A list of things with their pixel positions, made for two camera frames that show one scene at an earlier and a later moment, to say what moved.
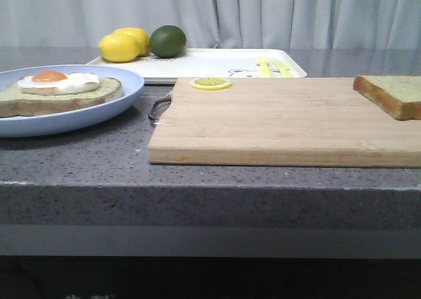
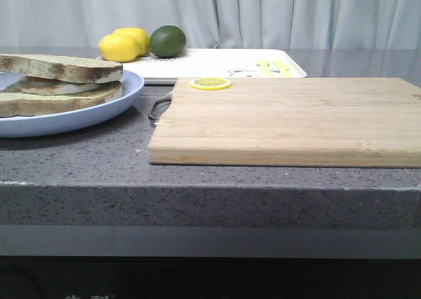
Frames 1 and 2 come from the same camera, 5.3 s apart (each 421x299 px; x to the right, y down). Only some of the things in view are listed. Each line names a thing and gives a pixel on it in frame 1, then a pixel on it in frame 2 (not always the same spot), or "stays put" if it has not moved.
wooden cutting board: (297, 122) stays put
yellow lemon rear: (141, 35) stays put
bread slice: (398, 96) to (61, 67)
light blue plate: (16, 126) stays put
